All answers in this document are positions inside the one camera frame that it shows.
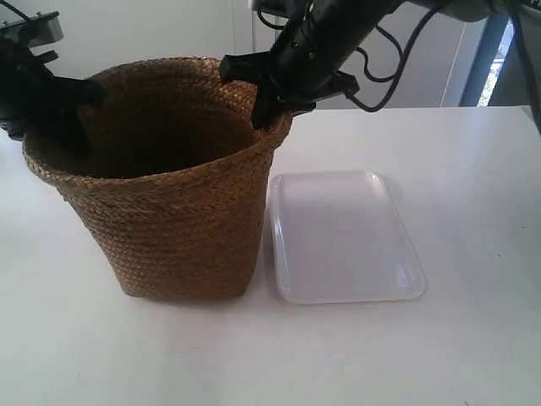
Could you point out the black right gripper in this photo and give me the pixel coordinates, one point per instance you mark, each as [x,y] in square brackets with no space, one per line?
[303,66]

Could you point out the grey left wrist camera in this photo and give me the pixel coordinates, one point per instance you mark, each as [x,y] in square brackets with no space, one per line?
[40,30]

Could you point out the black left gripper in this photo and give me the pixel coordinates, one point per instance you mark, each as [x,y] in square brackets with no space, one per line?
[26,104]

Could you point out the brown woven straw basket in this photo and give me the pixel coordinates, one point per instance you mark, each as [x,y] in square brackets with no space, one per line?
[173,184]

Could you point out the white rectangular plastic tray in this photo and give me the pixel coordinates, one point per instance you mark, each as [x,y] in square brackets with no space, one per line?
[338,238]

